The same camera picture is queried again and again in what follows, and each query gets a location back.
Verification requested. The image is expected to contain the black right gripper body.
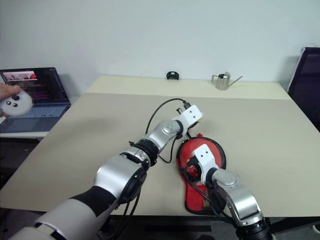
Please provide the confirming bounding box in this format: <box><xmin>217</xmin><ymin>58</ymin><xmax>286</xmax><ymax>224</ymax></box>
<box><xmin>186</xmin><ymin>156</ymin><xmax>202</xmax><ymax>183</ymax></box>

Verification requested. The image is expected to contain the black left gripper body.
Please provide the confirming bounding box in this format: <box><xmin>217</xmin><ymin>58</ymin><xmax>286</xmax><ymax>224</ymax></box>
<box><xmin>183</xmin><ymin>124</ymin><xmax>198</xmax><ymax>138</ymax></box>

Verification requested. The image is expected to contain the red mesh bag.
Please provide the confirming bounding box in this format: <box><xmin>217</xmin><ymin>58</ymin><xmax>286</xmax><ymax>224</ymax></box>
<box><xmin>176</xmin><ymin>133</ymin><xmax>228</xmax><ymax>216</ymax></box>

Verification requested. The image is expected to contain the white round handheld controller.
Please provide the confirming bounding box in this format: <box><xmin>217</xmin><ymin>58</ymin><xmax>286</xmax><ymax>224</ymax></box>
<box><xmin>0</xmin><ymin>90</ymin><xmax>34</xmax><ymax>117</ymax></box>

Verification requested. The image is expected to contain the person's bare hand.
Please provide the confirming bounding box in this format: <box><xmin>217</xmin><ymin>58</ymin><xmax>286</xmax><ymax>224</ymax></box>
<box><xmin>0</xmin><ymin>83</ymin><xmax>22</xmax><ymax>101</ymax></box>

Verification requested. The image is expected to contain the stainless steel watering can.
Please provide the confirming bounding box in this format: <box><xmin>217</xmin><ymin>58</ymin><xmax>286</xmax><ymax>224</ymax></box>
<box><xmin>211</xmin><ymin>71</ymin><xmax>244</xmax><ymax>91</ymax></box>

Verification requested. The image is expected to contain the black office chair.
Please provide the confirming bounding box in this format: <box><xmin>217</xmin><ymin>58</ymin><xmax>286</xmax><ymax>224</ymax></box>
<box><xmin>287</xmin><ymin>46</ymin><xmax>320</xmax><ymax>133</ymax></box>

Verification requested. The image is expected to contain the open laptop computer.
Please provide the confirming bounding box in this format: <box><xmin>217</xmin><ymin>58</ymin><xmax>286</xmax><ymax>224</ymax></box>
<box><xmin>0</xmin><ymin>66</ymin><xmax>72</xmax><ymax>133</ymax></box>

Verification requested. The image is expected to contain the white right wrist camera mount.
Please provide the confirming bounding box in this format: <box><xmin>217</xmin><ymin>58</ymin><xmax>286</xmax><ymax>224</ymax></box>
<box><xmin>192</xmin><ymin>143</ymin><xmax>218</xmax><ymax>183</ymax></box>

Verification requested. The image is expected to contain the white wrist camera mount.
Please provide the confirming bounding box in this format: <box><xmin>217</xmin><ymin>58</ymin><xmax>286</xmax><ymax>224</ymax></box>
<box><xmin>192</xmin><ymin>143</ymin><xmax>218</xmax><ymax>183</ymax></box>
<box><xmin>172</xmin><ymin>104</ymin><xmax>205</xmax><ymax>133</ymax></box>

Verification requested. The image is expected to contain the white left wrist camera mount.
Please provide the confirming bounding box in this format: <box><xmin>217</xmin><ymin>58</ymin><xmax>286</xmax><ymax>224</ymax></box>
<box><xmin>172</xmin><ymin>104</ymin><xmax>205</xmax><ymax>133</ymax></box>

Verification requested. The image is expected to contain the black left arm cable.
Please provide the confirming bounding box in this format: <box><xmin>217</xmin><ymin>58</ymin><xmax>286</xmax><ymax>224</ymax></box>
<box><xmin>145</xmin><ymin>98</ymin><xmax>191</xmax><ymax>163</ymax></box>

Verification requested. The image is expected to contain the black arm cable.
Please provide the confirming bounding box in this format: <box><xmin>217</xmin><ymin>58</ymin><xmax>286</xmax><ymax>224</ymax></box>
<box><xmin>145</xmin><ymin>98</ymin><xmax>191</xmax><ymax>163</ymax></box>
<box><xmin>177</xmin><ymin>164</ymin><xmax>233</xmax><ymax>223</ymax></box>

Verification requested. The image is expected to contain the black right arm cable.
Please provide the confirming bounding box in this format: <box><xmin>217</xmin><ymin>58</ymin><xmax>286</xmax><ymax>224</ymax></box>
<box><xmin>177</xmin><ymin>164</ymin><xmax>233</xmax><ymax>223</ymax></box>

